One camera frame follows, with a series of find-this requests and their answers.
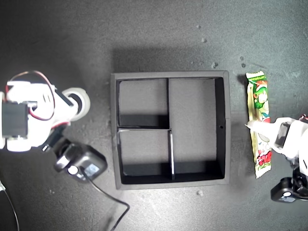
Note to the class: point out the snack bar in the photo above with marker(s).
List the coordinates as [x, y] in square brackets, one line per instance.
[260, 101]

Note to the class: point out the white tape roll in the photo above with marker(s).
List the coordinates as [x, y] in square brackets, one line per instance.
[85, 103]

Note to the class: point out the black tray with wells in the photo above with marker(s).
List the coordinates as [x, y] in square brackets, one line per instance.
[192, 120]

